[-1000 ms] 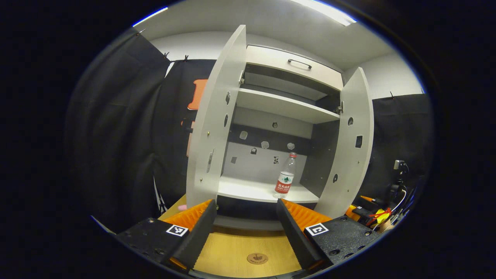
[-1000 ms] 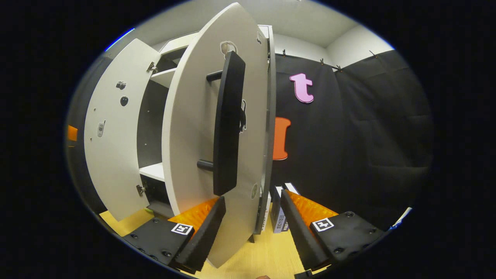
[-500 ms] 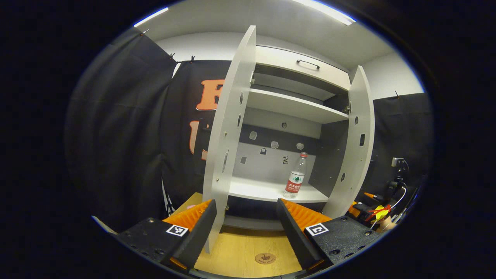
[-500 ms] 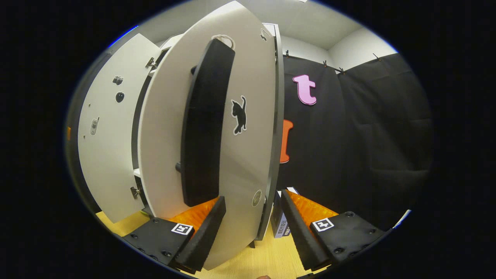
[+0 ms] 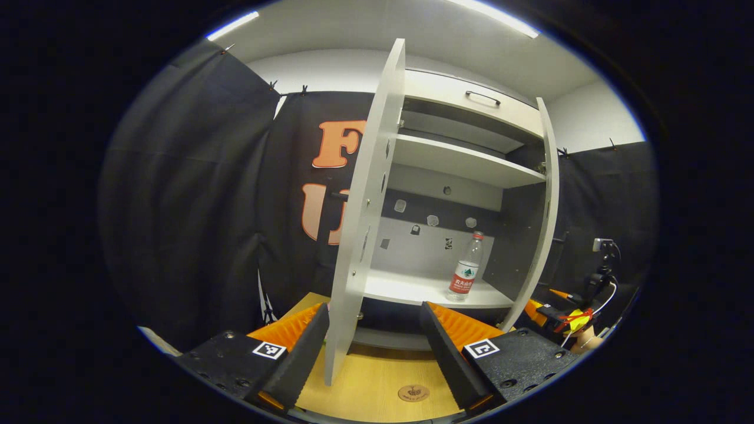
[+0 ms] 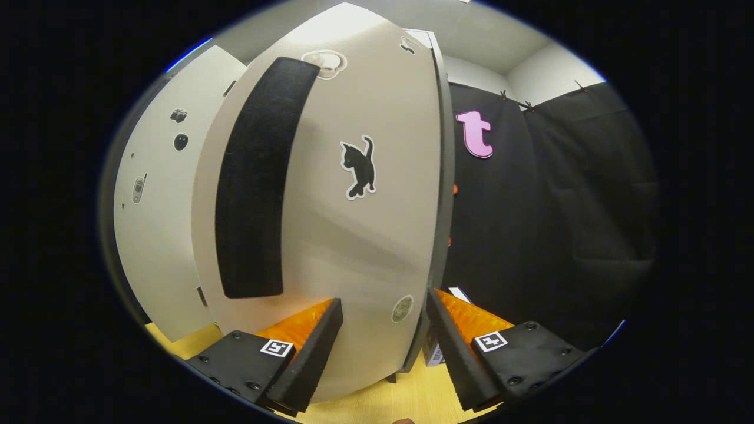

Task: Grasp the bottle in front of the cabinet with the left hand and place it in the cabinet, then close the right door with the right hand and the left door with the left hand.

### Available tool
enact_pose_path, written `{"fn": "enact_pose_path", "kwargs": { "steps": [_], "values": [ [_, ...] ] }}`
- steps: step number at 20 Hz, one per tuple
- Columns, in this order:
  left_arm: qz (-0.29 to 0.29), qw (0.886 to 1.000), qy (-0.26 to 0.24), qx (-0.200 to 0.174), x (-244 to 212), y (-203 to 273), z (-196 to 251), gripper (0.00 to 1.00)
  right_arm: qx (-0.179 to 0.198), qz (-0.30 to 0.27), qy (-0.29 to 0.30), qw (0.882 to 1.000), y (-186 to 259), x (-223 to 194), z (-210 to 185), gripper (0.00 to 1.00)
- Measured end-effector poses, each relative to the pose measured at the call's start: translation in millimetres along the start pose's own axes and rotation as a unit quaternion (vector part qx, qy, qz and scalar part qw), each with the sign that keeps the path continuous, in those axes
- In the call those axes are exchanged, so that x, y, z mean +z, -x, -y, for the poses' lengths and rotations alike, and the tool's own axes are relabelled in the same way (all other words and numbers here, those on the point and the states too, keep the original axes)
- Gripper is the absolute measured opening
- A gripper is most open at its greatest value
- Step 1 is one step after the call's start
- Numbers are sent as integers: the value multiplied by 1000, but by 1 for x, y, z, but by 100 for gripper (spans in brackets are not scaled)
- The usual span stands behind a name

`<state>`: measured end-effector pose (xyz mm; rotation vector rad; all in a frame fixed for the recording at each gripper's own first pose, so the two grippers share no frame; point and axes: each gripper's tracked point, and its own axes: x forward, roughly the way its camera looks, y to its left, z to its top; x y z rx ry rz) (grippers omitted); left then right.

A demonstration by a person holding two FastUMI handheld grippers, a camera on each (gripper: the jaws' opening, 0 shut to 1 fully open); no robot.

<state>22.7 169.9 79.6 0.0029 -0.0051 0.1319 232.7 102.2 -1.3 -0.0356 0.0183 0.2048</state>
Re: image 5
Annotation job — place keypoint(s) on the white cabinet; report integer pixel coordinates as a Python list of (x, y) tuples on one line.
[(424, 250)]

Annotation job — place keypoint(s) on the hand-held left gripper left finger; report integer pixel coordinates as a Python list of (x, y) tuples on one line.
[(300, 365)]

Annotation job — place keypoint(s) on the white cabinet door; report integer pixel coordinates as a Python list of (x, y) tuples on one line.
[(353, 265), (549, 224)]

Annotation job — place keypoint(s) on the white cabinet shelf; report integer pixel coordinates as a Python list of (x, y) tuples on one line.
[(412, 288), (459, 159)]

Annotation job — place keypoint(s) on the white cabinet drawer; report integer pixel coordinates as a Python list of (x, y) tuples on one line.
[(447, 94)]

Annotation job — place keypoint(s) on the round wooden coaster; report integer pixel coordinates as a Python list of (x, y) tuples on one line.
[(413, 393)]

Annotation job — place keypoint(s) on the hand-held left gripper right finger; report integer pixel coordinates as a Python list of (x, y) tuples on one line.
[(447, 359)]

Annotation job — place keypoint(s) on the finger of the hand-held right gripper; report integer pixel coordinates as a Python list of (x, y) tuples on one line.
[(561, 293), (556, 313)]

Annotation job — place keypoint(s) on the clear plastic bottle red label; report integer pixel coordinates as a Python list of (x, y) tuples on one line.
[(463, 280)]

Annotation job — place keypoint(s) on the ceiling light strip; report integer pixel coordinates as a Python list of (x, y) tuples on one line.
[(232, 25)]

